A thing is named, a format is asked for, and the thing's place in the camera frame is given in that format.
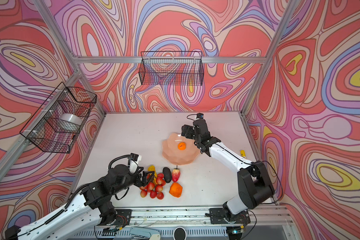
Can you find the red fake strawberry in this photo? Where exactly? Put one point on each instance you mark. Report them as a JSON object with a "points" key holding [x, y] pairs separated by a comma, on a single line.
{"points": [[176, 173]]}

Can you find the black wire basket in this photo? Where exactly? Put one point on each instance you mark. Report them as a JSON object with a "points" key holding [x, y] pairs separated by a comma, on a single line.
{"points": [[45, 133], [171, 68]]}

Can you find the red grape bunch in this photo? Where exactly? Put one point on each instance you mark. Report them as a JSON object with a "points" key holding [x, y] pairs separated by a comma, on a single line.
{"points": [[154, 189]]}

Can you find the small orange tangerine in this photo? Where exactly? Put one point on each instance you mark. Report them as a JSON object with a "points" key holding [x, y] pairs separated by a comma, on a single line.
{"points": [[182, 146]]}

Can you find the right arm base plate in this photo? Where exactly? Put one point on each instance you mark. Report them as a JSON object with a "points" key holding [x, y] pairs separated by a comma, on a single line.
{"points": [[224, 216]]}

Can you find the orange fake persimmon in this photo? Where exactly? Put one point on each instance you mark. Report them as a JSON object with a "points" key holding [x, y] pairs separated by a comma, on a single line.
{"points": [[176, 190]]}

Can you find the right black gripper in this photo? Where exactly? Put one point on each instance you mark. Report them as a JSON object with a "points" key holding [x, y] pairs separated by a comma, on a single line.
{"points": [[184, 129]]}

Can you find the dark fake avocado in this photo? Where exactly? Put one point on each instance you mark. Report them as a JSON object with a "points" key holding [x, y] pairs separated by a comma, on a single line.
{"points": [[167, 174]]}

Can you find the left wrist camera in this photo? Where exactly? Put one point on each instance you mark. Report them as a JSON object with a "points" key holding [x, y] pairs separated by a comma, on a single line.
{"points": [[135, 158]]}

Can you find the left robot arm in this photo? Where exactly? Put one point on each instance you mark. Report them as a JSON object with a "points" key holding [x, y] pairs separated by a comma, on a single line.
{"points": [[90, 205]]}

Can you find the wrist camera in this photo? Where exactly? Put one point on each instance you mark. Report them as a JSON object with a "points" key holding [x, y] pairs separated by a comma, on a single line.
{"points": [[135, 158], [200, 116]]}

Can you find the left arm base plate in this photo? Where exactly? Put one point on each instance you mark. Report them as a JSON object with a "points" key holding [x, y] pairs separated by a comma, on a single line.
{"points": [[118, 217]]}

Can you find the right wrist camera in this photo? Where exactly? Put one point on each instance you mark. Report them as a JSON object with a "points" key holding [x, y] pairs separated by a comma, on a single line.
{"points": [[200, 116]]}

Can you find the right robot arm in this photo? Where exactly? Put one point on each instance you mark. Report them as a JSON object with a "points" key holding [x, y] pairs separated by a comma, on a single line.
{"points": [[254, 182]]}

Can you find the black wire basket back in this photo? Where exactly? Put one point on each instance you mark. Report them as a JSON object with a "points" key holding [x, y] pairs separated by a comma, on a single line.
{"points": [[171, 68]]}

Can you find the pink petal fruit bowl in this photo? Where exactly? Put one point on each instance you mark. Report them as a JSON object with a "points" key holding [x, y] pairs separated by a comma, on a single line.
{"points": [[179, 150]]}

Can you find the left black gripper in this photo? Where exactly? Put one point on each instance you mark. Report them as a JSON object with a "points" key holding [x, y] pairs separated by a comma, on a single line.
{"points": [[144, 181]]}

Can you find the yellow fake mango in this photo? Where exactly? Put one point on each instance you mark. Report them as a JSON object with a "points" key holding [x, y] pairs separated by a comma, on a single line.
{"points": [[152, 168]]}

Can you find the silver tape roll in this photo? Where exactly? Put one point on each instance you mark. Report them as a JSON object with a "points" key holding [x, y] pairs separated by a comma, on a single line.
{"points": [[69, 121]]}

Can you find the black wire basket left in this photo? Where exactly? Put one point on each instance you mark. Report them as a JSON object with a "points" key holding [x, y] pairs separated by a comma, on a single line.
{"points": [[45, 133]]}

